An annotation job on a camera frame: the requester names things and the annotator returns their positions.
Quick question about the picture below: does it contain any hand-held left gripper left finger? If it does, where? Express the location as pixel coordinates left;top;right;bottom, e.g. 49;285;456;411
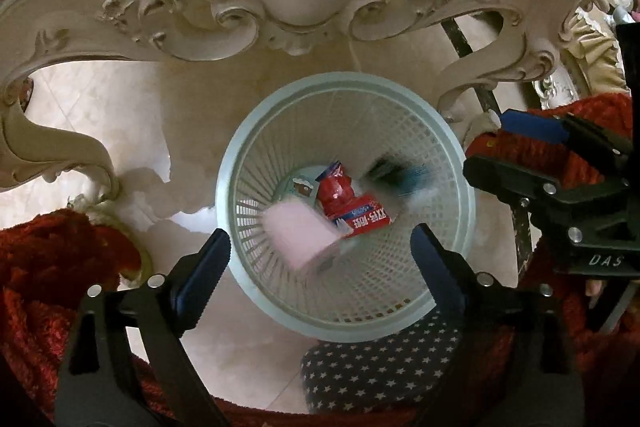
52;228;233;427

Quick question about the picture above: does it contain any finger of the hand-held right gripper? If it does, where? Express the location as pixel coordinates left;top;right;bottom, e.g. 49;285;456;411
499;108;633;175
462;155;591;248

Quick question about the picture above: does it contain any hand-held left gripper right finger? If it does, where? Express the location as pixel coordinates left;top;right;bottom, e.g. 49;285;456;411
410;223;586;427

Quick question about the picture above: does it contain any pale blue mesh wastebasket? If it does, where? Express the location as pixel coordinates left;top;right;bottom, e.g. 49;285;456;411
216;72;477;342

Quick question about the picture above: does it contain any dark blurry packet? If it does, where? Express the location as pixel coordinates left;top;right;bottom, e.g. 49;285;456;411
362;157;436;200

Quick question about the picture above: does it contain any pink packet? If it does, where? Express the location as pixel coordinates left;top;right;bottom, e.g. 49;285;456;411
262;201;341;273

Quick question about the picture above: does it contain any red and white box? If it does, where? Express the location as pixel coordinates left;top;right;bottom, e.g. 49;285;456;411
340;192;396;238

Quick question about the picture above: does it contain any ornate silver sofa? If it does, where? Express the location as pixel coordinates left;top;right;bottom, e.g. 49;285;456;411
532;0;640;108

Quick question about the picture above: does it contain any dark metal bar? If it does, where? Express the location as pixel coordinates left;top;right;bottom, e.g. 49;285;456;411
442;17;533;280

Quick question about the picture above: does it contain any red snack packet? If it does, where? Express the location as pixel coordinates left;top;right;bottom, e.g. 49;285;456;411
315;161;362;218

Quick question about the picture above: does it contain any dark star-patterned cushion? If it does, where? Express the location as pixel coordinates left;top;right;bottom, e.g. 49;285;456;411
300;307;466;415

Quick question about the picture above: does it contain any teal printed packet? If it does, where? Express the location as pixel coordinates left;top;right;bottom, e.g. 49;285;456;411
287;174;321;208

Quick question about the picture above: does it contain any red fuzzy blanket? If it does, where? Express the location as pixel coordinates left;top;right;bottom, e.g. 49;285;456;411
0;92;640;427

